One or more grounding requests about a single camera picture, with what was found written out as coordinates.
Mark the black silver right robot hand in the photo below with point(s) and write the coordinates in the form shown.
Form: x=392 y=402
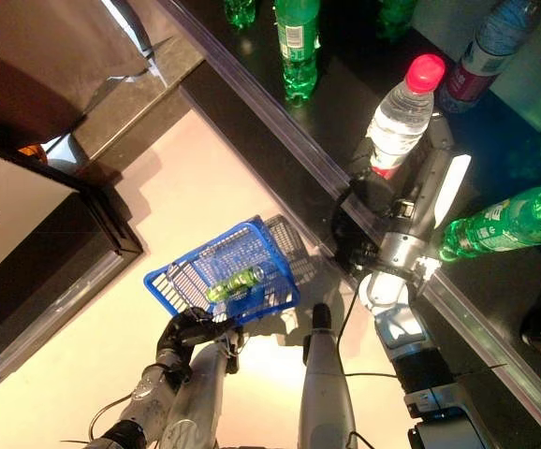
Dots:
x=425 y=192

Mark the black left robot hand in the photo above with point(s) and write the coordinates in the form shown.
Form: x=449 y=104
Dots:
x=191 y=332

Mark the blue plastic shopping basket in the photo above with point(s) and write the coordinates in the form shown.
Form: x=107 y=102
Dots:
x=149 y=282

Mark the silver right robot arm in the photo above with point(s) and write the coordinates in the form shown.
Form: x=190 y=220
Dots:
x=401 y=327

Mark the silver left robot leg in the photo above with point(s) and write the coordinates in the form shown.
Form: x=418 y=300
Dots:
x=205 y=397

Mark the silver robot leg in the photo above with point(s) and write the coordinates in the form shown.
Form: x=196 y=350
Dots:
x=205 y=397
x=322 y=383

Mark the silver right robot leg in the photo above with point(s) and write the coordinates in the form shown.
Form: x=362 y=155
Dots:
x=322 y=383

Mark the black gondola shelf unit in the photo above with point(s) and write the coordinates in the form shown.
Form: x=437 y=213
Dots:
x=41 y=262

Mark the black shelving base plinth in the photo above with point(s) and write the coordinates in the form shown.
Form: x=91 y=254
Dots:
x=261 y=140

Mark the small orange object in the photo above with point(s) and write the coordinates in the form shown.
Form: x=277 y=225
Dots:
x=32 y=152

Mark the black glossy curtain strip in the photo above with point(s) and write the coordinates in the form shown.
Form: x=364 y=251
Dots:
x=132 y=30

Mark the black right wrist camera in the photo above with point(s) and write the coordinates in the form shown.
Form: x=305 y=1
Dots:
x=361 y=255

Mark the black shelf board clear rail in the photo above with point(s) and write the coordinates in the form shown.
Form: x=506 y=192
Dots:
x=345 y=89

